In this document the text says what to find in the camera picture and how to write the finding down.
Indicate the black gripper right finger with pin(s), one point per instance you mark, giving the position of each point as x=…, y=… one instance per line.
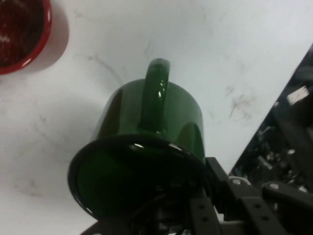
x=244, y=208

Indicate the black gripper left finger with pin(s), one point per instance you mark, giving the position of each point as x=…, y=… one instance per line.
x=185, y=208

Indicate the green enamel mug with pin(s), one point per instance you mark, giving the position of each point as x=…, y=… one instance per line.
x=171, y=107

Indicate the dark metal clutter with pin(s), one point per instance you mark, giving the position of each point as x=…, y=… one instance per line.
x=281, y=137

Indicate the red mug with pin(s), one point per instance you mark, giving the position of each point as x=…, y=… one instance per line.
x=24, y=36

